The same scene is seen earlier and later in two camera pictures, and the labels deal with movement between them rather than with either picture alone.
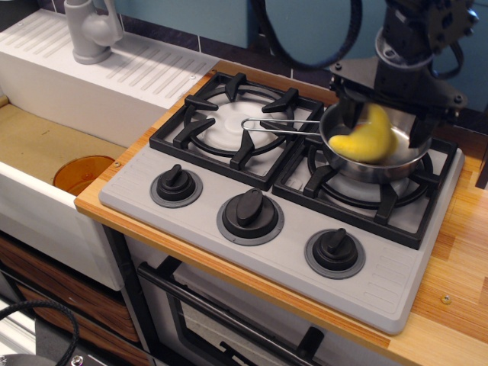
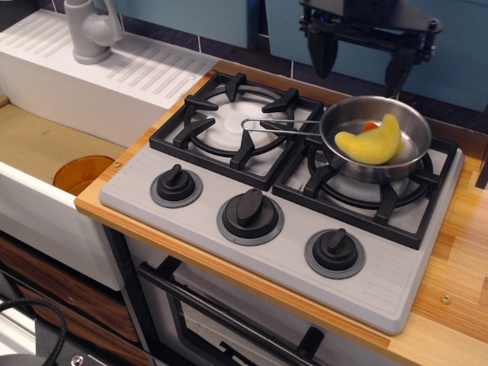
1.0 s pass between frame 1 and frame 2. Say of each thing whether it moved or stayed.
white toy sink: stayed
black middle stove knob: stayed
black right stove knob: stayed
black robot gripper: moved
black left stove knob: stayed
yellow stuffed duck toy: moved
